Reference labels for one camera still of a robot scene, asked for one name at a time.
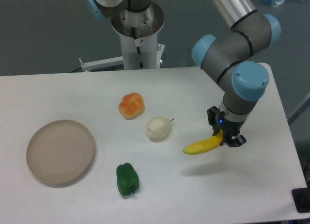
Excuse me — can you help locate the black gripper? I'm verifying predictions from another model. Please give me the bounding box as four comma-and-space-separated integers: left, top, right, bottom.
207, 106, 247, 147

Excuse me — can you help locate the yellow banana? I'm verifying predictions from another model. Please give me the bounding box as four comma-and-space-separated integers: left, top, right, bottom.
183, 131, 223, 155

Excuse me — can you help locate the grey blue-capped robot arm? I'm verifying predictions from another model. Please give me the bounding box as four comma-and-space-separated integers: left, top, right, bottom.
86, 0, 281, 147

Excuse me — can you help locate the white pear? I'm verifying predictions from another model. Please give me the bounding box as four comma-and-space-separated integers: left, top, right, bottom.
146, 116, 174, 142

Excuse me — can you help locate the grey metal table leg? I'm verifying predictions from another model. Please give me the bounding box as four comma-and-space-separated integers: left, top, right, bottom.
287, 92, 310, 125

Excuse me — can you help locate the orange twisted bread roll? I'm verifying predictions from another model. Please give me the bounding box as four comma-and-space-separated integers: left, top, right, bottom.
118, 93, 145, 120

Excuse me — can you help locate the black device at table edge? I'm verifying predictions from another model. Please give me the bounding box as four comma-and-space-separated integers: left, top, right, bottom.
292, 188, 310, 213

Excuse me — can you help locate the green bell pepper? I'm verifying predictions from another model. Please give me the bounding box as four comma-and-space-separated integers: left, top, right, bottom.
116, 162, 140, 196

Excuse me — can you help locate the beige round plate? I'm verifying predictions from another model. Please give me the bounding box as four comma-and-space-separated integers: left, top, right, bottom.
26, 120, 95, 188

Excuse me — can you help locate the white metal mounting bracket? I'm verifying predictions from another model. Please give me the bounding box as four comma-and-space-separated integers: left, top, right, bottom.
79, 56, 124, 72

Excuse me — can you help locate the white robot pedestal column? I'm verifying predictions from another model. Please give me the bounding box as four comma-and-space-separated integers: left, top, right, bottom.
111, 1, 165, 70

